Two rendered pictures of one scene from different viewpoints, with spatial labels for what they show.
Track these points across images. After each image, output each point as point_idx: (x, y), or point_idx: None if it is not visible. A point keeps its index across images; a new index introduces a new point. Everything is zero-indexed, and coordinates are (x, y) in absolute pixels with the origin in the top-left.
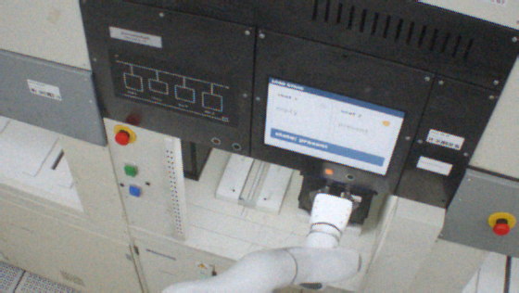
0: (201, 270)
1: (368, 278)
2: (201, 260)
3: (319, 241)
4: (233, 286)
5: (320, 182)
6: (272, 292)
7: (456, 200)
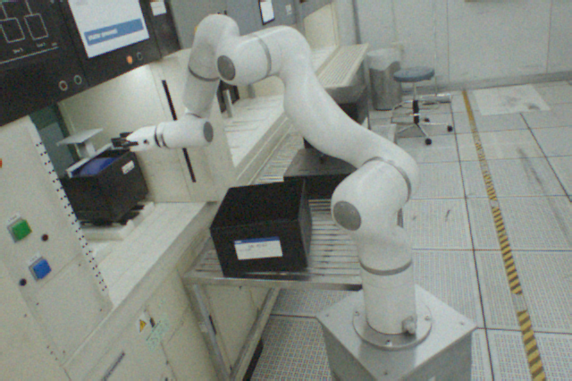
0: (145, 334)
1: (205, 151)
2: (137, 313)
3: (173, 122)
4: (228, 18)
5: (107, 171)
6: (188, 269)
7: (180, 32)
